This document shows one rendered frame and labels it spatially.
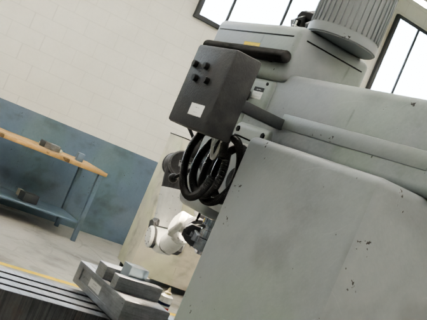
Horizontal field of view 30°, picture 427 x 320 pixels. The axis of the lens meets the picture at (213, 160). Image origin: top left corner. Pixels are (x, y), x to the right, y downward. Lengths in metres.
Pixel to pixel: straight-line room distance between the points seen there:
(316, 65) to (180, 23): 8.42
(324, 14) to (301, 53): 0.12
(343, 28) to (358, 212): 0.70
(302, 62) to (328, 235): 0.68
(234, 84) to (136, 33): 8.46
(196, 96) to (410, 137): 0.54
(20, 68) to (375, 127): 8.28
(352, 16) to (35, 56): 7.97
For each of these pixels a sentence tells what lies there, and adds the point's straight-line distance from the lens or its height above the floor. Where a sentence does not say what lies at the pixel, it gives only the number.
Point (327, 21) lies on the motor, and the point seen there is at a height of 1.92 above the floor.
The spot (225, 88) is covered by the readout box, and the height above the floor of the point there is 1.63.
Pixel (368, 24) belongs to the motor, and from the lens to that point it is 2.16.
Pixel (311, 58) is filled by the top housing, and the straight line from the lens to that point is 2.17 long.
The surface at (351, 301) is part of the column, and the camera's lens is 1.59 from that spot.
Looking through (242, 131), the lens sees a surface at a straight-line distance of 2.20.
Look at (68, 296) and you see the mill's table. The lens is 2.29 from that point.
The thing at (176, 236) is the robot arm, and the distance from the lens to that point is 2.67.
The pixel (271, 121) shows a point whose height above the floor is 1.61.
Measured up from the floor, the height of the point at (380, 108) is 1.72.
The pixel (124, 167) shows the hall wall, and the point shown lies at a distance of 10.48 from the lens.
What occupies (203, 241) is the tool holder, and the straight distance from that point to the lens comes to 2.37.
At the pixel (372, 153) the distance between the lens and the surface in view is 1.78.
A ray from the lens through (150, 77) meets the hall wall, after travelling 10.44.
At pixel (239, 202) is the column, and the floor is 1.40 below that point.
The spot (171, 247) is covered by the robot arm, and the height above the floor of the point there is 1.14.
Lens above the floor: 1.45
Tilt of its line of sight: level
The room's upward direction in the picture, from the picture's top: 23 degrees clockwise
